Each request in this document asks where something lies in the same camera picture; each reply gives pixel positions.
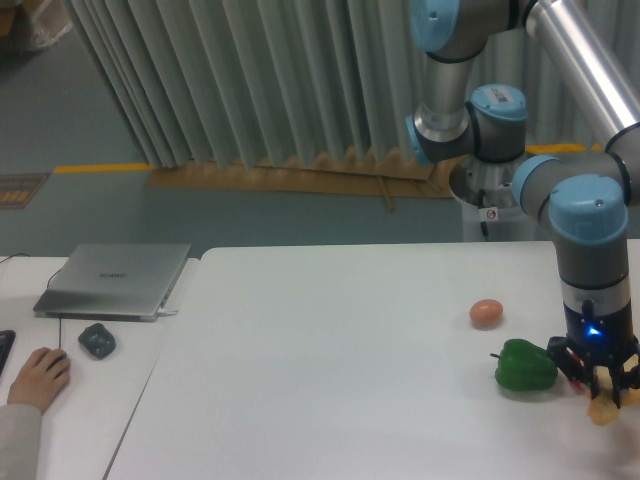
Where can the green bell pepper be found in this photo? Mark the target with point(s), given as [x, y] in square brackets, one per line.
[524, 367]

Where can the floor warning sticker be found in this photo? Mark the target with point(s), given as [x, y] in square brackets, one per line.
[18, 189]

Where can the brown cardboard sheet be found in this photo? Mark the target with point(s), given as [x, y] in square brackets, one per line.
[393, 177]

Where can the pale green curtain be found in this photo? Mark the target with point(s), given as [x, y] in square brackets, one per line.
[282, 81]

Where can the person's hand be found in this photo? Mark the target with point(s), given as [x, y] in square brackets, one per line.
[33, 386]

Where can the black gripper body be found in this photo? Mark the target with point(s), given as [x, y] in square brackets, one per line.
[598, 339]

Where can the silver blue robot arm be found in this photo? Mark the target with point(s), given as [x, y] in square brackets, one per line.
[582, 205]

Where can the brown egg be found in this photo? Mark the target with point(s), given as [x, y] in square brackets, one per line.
[486, 313]

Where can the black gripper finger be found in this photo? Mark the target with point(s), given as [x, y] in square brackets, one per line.
[625, 383]
[561, 360]

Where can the plastic wrapped cardboard box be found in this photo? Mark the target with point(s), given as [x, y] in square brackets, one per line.
[30, 26]

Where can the grey sleeved forearm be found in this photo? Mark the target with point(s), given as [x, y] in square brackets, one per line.
[20, 441]

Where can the white laptop plug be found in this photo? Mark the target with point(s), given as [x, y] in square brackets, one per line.
[167, 313]

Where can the black keyboard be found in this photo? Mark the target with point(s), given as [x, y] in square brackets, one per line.
[7, 339]

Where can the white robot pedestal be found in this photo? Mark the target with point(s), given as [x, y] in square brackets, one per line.
[489, 210]

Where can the dark grey small device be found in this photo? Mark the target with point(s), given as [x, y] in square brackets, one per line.
[98, 341]

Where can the silver closed laptop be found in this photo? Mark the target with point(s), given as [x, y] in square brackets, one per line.
[114, 281]

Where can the red bell pepper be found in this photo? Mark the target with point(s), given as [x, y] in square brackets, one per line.
[576, 372]

